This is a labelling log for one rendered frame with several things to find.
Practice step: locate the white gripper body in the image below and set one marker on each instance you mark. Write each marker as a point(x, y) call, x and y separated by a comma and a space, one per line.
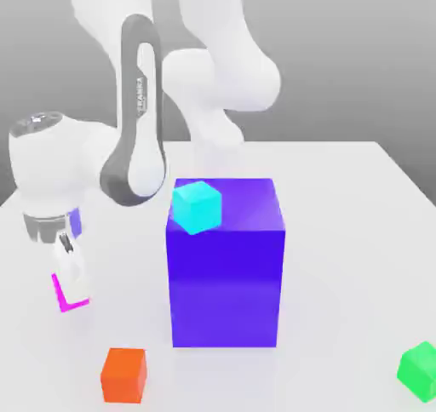
point(72, 272)

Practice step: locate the small magenta cube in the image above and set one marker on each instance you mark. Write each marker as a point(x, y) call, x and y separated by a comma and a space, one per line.
point(62, 299)

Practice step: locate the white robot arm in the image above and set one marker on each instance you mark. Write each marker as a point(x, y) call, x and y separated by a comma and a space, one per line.
point(218, 78)

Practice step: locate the small orange cube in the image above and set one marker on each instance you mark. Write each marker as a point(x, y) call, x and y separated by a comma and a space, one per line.
point(123, 376)

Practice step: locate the small cyan cube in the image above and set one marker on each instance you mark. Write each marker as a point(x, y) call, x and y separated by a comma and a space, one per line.
point(196, 207)

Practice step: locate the small green cube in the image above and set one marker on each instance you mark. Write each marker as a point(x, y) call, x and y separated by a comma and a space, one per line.
point(419, 371)

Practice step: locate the large blue box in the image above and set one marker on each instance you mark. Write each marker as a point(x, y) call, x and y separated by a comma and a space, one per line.
point(224, 282)

